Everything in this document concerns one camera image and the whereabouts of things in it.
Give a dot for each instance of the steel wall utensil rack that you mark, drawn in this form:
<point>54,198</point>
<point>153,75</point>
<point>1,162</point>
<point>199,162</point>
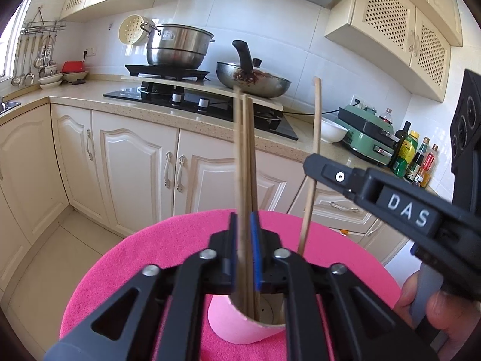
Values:
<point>45,26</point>

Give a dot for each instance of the black glass gas hob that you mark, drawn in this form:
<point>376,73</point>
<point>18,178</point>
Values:
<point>124,94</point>

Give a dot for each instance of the steel kitchen sink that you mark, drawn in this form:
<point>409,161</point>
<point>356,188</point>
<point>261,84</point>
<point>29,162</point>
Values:
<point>8,106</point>

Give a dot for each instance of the row of hanging steel utensils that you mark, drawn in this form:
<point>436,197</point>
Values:
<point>28,64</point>

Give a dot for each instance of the white wall power strip socket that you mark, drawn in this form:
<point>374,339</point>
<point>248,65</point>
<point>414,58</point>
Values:
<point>359,102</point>

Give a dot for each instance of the wooden chopstick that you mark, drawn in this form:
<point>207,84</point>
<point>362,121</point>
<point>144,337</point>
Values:
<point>238,139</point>
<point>317,120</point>
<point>247,139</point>

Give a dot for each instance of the green electric grill appliance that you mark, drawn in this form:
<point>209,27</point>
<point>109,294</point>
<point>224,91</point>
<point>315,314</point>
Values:
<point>360,139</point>

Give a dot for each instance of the yellow capped green bottle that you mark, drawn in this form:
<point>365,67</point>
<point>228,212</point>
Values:
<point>407,154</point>

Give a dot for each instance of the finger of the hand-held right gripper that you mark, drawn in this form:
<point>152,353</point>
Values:
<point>327,173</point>

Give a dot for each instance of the cream plastic colander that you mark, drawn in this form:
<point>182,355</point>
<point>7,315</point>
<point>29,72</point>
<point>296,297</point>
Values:
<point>129,30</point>

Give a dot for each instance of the red capped drink bottle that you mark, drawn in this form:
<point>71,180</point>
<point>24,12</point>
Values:
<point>388,116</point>

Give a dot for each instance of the kitchen window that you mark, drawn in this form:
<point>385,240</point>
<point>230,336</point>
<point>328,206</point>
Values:
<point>9,45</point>

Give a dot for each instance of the person's right hand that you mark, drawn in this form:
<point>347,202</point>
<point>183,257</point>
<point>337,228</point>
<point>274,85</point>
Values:
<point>451,316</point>

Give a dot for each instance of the red label sauce bottle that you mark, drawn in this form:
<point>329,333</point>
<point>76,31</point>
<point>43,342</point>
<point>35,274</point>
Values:
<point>428,167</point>

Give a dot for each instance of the white shallow bowl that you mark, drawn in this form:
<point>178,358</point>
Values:
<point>50,82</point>
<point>75,77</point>

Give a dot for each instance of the cream base cabinets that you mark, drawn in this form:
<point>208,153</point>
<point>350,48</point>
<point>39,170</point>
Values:
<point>131,165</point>

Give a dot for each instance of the stainless steel steamer pot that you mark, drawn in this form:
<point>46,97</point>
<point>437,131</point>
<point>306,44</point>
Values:
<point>176,49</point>

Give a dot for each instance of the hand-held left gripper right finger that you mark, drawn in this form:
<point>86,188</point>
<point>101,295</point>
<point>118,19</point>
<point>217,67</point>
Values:
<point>255,248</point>

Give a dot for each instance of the pink paper cup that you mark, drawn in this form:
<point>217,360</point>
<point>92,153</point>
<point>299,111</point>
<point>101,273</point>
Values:
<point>240,331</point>

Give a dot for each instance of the small white wall socket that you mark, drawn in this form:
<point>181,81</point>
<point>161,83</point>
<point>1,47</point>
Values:
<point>88,52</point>

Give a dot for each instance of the dark sauce bottle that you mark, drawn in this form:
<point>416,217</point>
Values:
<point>420,158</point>

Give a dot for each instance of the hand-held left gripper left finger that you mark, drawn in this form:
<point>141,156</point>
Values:
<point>233,240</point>

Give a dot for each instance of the red plastic container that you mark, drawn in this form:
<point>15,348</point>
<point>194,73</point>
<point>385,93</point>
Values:
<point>72,66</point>

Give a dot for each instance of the pink round table cloth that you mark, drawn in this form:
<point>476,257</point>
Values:
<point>169,240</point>

